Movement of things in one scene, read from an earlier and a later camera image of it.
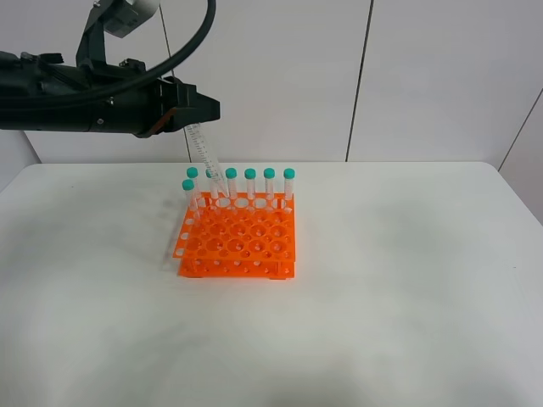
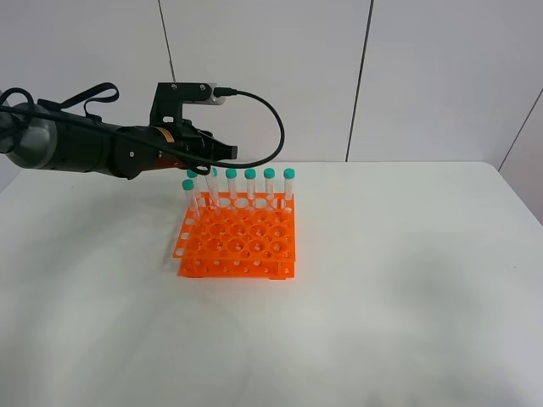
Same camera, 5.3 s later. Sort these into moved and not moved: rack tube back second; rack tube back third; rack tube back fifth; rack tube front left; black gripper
Moved: black gripper
Not moved: rack tube back third; rack tube back second; rack tube back fifth; rack tube front left
